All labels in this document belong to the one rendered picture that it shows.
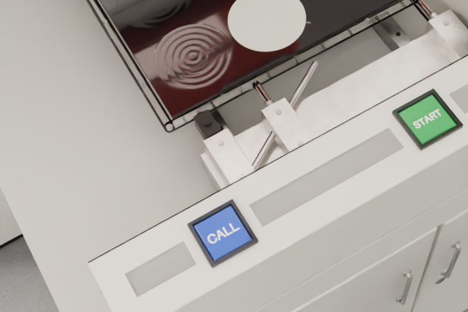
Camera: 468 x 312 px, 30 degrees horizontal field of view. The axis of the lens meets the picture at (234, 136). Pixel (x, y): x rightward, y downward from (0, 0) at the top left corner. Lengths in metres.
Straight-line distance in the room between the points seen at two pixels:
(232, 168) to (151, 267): 0.17
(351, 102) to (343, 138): 0.12
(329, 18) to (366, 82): 0.10
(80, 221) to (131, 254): 0.20
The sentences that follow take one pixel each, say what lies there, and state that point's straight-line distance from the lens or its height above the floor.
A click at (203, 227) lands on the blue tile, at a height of 0.96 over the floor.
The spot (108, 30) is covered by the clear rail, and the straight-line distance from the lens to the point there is 1.15.
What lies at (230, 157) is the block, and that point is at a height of 0.91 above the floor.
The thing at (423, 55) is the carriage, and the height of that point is 0.88.
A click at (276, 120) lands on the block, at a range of 1.05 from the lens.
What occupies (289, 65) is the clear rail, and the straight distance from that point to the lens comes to 1.09.
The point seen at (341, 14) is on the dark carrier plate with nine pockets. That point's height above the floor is 0.90.
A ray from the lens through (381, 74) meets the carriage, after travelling 1.11.
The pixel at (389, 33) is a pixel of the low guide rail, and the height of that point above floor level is 0.85.
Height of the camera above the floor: 1.82
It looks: 61 degrees down
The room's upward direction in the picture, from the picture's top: 10 degrees counter-clockwise
